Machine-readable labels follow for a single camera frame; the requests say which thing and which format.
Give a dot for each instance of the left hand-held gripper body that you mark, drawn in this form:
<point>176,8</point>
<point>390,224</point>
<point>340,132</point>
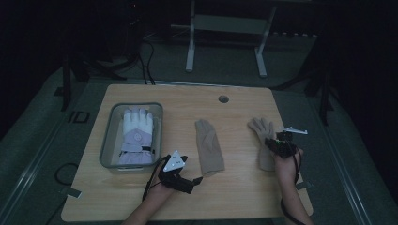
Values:
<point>173,164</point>

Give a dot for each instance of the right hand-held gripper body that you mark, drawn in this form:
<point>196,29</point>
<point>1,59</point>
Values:
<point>284,146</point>

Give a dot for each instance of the beige knit glove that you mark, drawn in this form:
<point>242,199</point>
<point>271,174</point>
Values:
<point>208,146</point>
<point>261,128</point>

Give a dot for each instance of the lavender ski glove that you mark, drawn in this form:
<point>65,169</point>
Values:
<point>136,137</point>

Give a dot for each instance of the clear plastic bin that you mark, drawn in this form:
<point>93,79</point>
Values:
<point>106,150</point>

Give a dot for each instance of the person's right hand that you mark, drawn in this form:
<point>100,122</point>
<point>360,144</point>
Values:
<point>286,168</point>

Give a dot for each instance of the person's left hand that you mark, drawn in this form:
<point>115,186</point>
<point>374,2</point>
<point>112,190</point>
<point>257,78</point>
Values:
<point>158,192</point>

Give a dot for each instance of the grey tape piece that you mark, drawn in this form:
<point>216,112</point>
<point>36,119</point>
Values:
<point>303,185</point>
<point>73,192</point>

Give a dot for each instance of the black tripod stand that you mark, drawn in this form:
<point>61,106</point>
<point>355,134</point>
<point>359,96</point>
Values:
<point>66,84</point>
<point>324,93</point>

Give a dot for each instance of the white metal desk frame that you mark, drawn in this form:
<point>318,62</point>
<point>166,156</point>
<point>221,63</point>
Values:
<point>190,47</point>

